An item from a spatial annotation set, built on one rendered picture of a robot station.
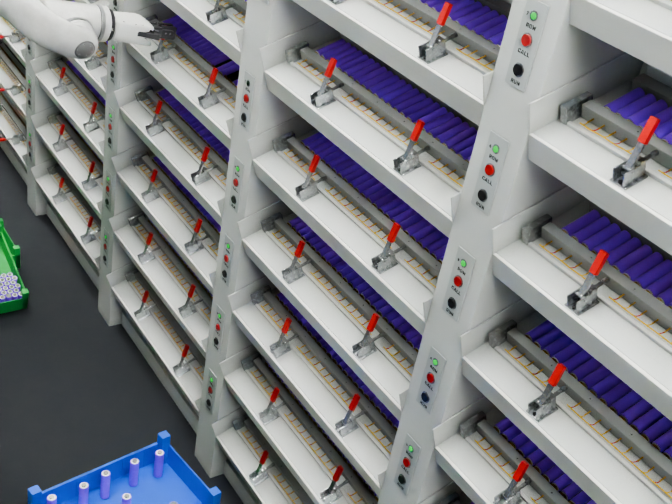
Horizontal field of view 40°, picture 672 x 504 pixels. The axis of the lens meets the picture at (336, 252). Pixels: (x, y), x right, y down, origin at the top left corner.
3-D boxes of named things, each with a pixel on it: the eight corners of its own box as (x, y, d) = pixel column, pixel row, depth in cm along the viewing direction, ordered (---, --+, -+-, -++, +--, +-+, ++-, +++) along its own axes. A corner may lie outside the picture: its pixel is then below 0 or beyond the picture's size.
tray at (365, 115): (454, 243, 149) (450, 175, 140) (267, 89, 189) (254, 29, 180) (550, 188, 156) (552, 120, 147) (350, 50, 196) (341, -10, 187)
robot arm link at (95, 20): (106, 20, 212) (93, -3, 217) (49, 14, 204) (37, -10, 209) (96, 51, 217) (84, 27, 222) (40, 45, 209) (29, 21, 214)
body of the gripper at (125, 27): (92, 31, 224) (135, 35, 231) (108, 47, 217) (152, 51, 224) (97, 1, 221) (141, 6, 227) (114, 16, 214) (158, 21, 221)
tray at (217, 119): (235, 155, 206) (226, 120, 200) (127, 51, 246) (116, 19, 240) (311, 118, 213) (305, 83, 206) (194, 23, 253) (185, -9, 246)
